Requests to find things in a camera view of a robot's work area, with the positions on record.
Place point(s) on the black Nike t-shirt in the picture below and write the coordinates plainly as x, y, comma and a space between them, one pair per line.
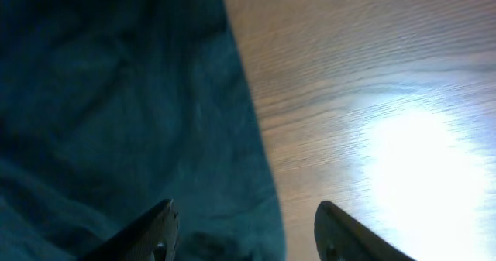
111, 106

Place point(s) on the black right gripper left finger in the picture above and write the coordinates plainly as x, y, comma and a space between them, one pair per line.
153, 236

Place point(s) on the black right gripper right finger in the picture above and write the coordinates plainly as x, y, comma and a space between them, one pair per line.
339, 236

